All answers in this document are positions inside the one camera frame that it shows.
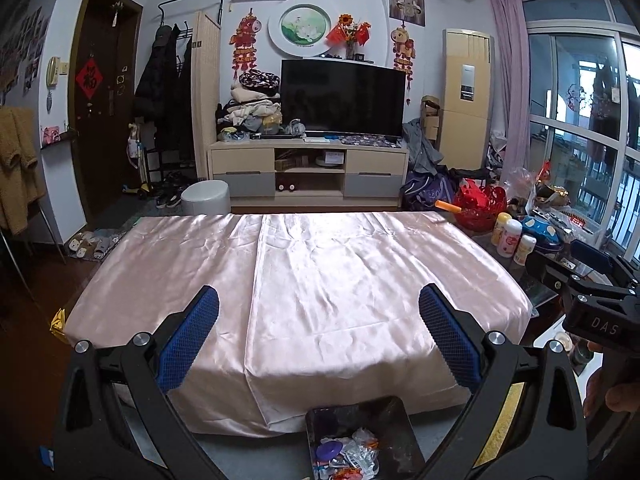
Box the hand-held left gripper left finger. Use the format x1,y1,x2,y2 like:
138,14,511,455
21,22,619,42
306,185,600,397
52,285,226,480

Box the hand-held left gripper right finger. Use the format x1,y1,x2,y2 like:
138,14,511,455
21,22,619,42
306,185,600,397
417,283,590,480

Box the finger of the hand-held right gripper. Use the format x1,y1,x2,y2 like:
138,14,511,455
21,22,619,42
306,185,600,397
570,239,640,288
525,249,608,307

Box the black trash bin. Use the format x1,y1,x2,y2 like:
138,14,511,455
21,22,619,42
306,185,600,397
305,395,427,480

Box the purple plastic bowl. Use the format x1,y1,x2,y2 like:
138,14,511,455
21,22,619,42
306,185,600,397
320,437,347,464

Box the person's right hand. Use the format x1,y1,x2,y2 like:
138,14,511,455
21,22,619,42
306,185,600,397
582,340,640,422

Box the small white bottle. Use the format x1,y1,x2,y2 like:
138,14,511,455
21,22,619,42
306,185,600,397
514,234,538,266

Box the blue patterned tin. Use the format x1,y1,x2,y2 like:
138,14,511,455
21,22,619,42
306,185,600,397
520,215,562,255

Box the pink label white bottle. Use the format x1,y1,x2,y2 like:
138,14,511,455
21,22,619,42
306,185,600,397
497,220,524,259

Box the yellow cap bottle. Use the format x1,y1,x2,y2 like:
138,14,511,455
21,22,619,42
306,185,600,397
492,212,514,247

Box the clear plastic bag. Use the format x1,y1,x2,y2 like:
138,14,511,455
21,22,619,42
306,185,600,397
505,167,539,207

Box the red openwork basket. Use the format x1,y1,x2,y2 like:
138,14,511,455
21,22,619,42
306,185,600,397
452,179,509,234

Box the yellow fleece blanket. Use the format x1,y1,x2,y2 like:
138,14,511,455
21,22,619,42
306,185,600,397
474,382,527,467

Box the pink satin tablecloth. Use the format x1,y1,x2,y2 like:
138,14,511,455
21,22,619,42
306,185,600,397
62,210,534,437

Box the group of slippers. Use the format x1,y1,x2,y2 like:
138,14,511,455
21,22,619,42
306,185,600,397
67,227,127,262

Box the white round stool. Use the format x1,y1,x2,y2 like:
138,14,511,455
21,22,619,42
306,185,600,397
181,180,232,217

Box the gold foil paper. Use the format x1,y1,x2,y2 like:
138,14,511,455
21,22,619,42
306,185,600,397
50,307,69,344

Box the pair of dark shoes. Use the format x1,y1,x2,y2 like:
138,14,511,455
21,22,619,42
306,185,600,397
155,172,184,210

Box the purple bag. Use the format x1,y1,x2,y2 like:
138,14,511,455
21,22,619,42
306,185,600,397
400,170,459,212

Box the large window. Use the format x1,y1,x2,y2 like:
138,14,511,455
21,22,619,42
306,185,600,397
522,0,640,262

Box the grey jacket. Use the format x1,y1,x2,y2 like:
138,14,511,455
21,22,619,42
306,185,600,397
402,117,447,177

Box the stack of cardboard boxes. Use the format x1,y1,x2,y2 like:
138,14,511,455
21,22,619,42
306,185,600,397
420,95,442,154

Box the lilac curtain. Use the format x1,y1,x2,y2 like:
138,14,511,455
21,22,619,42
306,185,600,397
484,0,532,192

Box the beige grey TV cabinet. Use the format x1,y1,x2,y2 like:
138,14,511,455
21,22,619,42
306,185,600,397
207,137,410,207

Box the beige standing air conditioner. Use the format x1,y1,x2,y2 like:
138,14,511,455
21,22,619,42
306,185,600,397
440,29,494,172

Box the dark patterned cloth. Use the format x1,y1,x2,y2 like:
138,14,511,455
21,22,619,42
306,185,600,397
340,133,404,149

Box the dark brown door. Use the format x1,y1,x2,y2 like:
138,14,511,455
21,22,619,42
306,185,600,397
70,0,144,227

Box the pile of clothes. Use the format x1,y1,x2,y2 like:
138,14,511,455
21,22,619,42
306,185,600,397
216,70,284,142

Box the coat rack with dark coats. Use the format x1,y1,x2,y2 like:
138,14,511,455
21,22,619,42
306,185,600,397
132,0,224,182

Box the brown fleece robe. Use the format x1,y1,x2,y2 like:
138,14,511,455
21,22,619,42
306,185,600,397
0,106,49,237

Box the black television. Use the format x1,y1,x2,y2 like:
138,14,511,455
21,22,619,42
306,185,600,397
280,58,407,139

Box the red diamond door sign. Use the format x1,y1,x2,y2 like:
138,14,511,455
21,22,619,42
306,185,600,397
75,57,105,101

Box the vase of artificial flowers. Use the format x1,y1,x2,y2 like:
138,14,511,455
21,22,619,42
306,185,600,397
325,14,374,61

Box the red hanging wall ornament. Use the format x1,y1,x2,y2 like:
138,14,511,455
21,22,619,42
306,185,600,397
229,7,264,82
391,27,417,107

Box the yellow wall intercom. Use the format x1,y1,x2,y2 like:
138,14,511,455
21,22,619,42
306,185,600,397
46,57,70,89

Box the brown wall poster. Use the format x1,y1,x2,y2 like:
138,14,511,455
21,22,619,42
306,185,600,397
389,0,426,28

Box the round lotus wall picture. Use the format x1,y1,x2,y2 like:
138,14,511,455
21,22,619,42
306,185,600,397
267,2,334,59

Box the wall photos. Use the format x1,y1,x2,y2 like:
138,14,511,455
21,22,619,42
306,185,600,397
0,7,51,107

